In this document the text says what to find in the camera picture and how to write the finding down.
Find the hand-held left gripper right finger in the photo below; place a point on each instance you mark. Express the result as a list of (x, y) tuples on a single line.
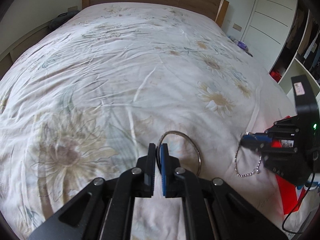
[(163, 170)]

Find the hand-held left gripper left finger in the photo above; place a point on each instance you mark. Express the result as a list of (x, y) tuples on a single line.
[(151, 170)]

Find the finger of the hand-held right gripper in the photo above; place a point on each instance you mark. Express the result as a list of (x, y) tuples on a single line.
[(255, 145), (260, 137)]

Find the plain silver bangle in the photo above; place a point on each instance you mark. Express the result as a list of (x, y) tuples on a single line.
[(195, 147)]

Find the red cardboard box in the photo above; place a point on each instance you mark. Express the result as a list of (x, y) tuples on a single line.
[(287, 197)]

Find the open white wardrobe shelf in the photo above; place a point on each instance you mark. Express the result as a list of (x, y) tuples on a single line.
[(295, 67)]

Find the red bag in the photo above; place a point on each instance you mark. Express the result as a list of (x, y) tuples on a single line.
[(275, 75)]

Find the hanging clothes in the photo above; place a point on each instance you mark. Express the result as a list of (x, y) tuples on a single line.
[(310, 45)]

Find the purple container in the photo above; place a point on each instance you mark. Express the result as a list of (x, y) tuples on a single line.
[(242, 45)]

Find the floral bedspread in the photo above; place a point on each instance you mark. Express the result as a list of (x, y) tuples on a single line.
[(112, 80)]

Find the white wardrobe doors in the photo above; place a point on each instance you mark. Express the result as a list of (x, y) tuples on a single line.
[(270, 17)]

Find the dark bag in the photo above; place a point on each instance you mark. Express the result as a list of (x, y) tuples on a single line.
[(60, 21)]

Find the low wooden shelf unit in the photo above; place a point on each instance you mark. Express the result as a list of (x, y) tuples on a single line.
[(22, 45)]

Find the beige wall socket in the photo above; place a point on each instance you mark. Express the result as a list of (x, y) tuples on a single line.
[(72, 8), (237, 26)]

